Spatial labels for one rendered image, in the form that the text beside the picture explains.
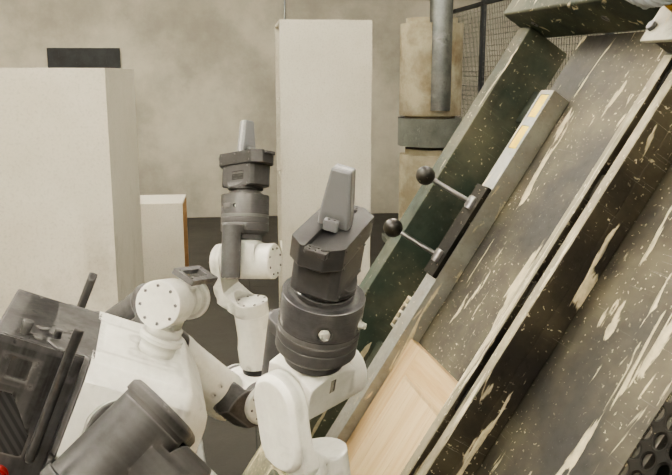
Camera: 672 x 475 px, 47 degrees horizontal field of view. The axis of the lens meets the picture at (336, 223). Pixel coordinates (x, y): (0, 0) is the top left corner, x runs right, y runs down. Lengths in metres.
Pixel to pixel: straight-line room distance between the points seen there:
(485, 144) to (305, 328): 1.03
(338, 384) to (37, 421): 0.42
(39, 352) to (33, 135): 2.50
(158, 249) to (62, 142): 2.89
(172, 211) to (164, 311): 5.11
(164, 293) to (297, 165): 3.90
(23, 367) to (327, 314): 0.45
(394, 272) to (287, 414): 0.93
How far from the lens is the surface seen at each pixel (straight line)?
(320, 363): 0.80
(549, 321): 1.16
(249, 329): 1.43
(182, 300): 1.06
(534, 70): 1.77
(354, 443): 1.51
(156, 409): 0.91
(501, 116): 1.74
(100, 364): 1.04
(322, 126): 4.91
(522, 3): 1.75
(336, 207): 0.75
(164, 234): 6.21
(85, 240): 3.52
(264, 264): 1.36
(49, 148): 3.49
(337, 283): 0.74
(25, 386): 1.06
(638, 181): 1.18
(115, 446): 0.91
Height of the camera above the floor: 1.74
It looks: 11 degrees down
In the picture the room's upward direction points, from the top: straight up
